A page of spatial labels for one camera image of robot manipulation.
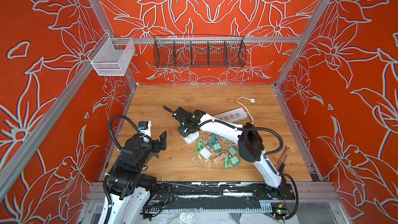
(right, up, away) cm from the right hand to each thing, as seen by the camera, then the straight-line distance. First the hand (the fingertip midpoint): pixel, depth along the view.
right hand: (181, 129), depth 87 cm
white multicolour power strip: (+32, +7, +11) cm, 35 cm away
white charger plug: (+14, -13, -4) cm, 19 cm away
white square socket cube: (+6, -5, +1) cm, 8 cm away
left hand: (-10, +3, -18) cm, 21 cm away
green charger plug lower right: (+29, -15, -8) cm, 34 cm away
